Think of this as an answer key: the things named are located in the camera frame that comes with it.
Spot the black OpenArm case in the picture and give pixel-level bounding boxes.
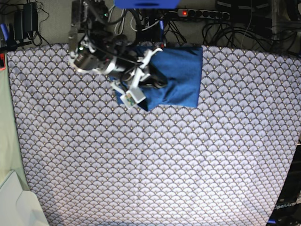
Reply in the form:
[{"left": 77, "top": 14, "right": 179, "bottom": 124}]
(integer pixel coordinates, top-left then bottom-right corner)
[{"left": 267, "top": 142, "right": 301, "bottom": 226}]

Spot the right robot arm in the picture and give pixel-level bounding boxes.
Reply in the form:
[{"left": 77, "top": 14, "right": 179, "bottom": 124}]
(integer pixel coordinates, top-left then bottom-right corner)
[{"left": 69, "top": 0, "right": 167, "bottom": 111}]

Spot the light green cloth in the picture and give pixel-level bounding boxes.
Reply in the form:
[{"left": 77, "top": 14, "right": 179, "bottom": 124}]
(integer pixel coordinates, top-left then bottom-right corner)
[{"left": 0, "top": 69, "right": 30, "bottom": 191}]

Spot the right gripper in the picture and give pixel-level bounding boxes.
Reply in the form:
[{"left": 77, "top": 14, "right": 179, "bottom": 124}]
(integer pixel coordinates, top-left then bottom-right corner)
[{"left": 103, "top": 48, "right": 168, "bottom": 109}]

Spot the black power strip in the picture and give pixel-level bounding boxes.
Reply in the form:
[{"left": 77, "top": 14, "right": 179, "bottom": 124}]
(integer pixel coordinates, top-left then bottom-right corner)
[{"left": 176, "top": 8, "right": 230, "bottom": 21}]

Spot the white plastic bin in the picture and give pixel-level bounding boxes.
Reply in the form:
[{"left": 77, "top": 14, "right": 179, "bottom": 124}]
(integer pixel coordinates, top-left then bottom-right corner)
[{"left": 0, "top": 170, "right": 49, "bottom": 226}]

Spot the blue handled clamp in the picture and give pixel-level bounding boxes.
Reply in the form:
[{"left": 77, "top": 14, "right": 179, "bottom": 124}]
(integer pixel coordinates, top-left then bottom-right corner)
[{"left": 0, "top": 23, "right": 17, "bottom": 52}]

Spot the white looped cable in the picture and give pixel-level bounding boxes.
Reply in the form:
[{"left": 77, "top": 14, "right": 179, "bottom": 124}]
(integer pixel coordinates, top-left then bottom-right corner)
[{"left": 114, "top": 7, "right": 132, "bottom": 36}]

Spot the fan-patterned tablecloth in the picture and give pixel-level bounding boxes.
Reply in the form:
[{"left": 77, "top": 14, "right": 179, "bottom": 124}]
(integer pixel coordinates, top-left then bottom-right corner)
[{"left": 8, "top": 44, "right": 301, "bottom": 226}]

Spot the black power adapter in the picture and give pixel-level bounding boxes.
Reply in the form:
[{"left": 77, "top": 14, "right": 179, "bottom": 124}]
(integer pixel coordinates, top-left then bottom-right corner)
[{"left": 14, "top": 2, "right": 38, "bottom": 41}]

